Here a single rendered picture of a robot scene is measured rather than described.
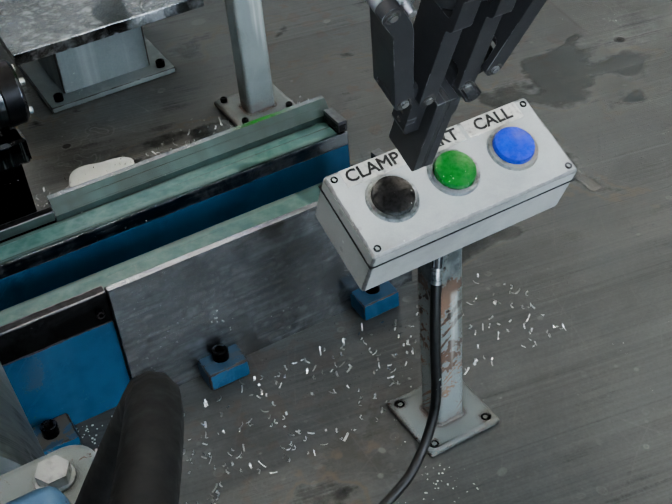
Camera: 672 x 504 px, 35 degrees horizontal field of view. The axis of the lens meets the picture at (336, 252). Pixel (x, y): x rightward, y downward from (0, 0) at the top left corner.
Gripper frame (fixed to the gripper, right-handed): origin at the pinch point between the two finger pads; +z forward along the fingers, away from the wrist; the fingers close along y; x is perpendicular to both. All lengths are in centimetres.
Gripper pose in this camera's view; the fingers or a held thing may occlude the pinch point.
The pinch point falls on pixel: (422, 117)
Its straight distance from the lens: 65.9
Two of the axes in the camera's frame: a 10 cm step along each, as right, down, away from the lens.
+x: 4.8, 8.0, -3.6
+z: -1.4, 4.8, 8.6
